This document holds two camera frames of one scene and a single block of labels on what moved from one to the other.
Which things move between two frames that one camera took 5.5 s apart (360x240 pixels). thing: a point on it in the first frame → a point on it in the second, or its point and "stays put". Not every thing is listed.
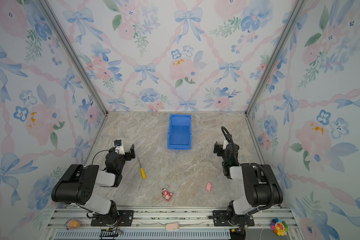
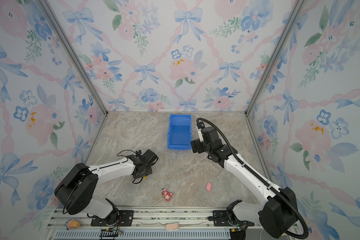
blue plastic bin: x=179 y=132 stays put
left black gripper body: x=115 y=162 → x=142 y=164
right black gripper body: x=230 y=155 → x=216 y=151
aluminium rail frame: x=74 y=223 stays put
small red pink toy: x=167 y=195 stays put
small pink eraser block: x=209 y=186 stays put
